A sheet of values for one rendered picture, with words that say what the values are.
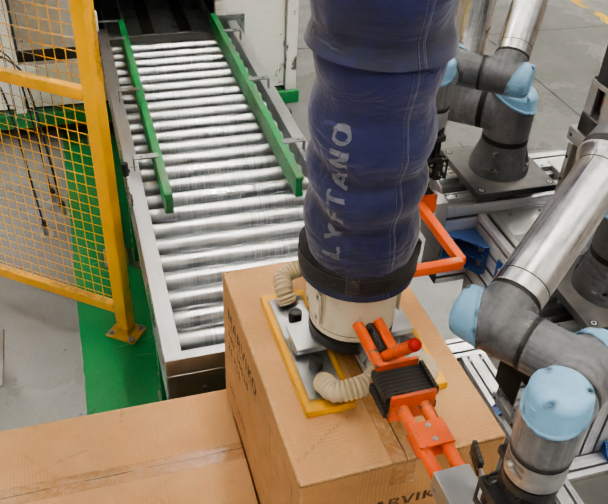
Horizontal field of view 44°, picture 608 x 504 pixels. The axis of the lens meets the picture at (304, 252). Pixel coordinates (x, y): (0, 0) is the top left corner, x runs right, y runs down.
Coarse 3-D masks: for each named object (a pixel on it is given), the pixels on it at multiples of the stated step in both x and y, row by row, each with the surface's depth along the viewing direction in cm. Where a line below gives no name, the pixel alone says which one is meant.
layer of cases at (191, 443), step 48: (0, 432) 185; (48, 432) 186; (96, 432) 186; (144, 432) 187; (192, 432) 188; (0, 480) 174; (48, 480) 175; (96, 480) 176; (144, 480) 176; (192, 480) 177; (240, 480) 177
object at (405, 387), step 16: (384, 368) 132; (400, 368) 132; (416, 368) 133; (384, 384) 129; (400, 384) 130; (416, 384) 130; (432, 384) 129; (384, 400) 127; (400, 400) 126; (416, 400) 127; (432, 400) 129; (384, 416) 129; (416, 416) 130
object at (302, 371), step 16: (272, 304) 163; (288, 304) 163; (304, 304) 163; (272, 320) 159; (288, 320) 159; (288, 336) 155; (288, 352) 152; (320, 352) 152; (288, 368) 149; (304, 368) 148; (320, 368) 147; (336, 368) 149; (304, 384) 145; (304, 400) 142; (320, 400) 143
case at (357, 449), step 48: (240, 288) 170; (240, 336) 164; (432, 336) 160; (240, 384) 174; (288, 384) 148; (240, 432) 186; (288, 432) 139; (336, 432) 139; (384, 432) 140; (480, 432) 140; (288, 480) 138; (336, 480) 132; (384, 480) 137
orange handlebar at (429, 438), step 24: (432, 216) 171; (432, 264) 157; (456, 264) 158; (360, 336) 140; (384, 336) 140; (408, 408) 127; (432, 408) 127; (408, 432) 123; (432, 432) 122; (432, 456) 119; (456, 456) 119
